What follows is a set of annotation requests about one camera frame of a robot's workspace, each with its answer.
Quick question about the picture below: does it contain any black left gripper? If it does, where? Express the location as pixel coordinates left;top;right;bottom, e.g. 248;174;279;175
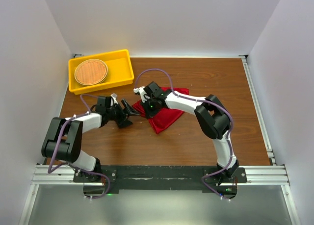
106;99;139;128

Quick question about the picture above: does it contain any red cloth napkin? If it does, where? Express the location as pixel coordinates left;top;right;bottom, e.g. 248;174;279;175
132;88;189;134

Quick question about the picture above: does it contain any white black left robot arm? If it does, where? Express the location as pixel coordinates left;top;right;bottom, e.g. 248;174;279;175
41;94;140;182

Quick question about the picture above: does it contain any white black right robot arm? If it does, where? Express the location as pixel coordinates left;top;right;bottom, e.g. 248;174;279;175
134;82;239;182

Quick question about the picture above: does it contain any yellow plastic tray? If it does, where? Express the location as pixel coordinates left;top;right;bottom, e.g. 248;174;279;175
68;50;134;95

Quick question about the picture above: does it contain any round woven coaster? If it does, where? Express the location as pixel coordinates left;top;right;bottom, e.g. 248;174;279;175
74;59;108;86

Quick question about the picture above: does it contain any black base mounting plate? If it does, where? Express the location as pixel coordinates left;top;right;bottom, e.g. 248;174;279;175
73;165;248;195

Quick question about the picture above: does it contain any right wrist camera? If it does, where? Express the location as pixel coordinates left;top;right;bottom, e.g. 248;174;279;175
133;86;149;103

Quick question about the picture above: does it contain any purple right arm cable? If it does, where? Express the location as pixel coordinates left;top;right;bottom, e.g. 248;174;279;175
134;68;235;202

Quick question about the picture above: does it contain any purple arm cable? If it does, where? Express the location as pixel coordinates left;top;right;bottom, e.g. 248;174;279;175
134;68;235;202
48;94;111;201

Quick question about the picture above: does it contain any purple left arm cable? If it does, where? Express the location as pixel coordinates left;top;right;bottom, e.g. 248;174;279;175
48;94;111;201

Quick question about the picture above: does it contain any aluminium frame rail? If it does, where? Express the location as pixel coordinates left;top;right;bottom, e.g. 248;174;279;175
21;58;299;225

